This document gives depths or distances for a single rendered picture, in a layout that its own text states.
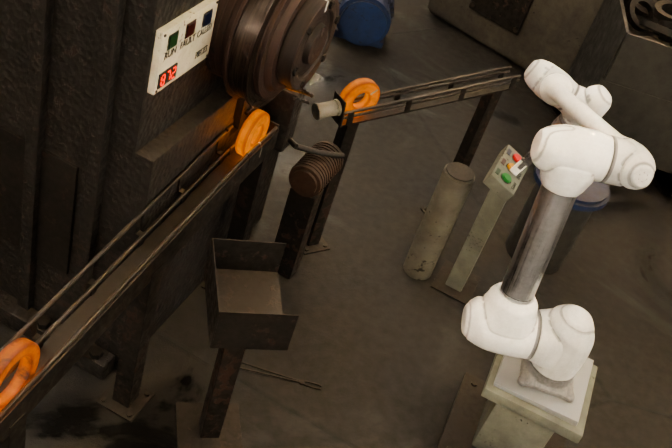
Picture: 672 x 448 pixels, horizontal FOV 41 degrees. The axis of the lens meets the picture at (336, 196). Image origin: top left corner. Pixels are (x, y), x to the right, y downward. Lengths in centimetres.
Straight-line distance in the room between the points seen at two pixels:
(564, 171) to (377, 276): 130
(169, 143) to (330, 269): 123
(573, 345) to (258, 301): 94
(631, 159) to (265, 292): 103
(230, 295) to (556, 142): 95
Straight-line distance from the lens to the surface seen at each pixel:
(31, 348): 212
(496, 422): 301
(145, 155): 239
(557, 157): 240
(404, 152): 423
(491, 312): 268
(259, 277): 250
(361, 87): 310
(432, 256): 350
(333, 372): 314
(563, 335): 273
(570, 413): 288
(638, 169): 243
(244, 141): 271
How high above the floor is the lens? 235
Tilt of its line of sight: 38 degrees down
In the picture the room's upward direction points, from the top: 19 degrees clockwise
